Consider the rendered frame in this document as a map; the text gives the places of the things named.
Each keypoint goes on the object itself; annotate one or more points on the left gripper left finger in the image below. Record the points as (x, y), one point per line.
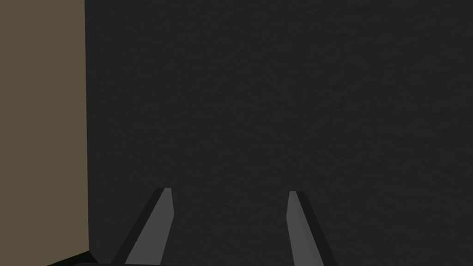
(153, 232)

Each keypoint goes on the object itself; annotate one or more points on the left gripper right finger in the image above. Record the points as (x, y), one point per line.
(305, 236)

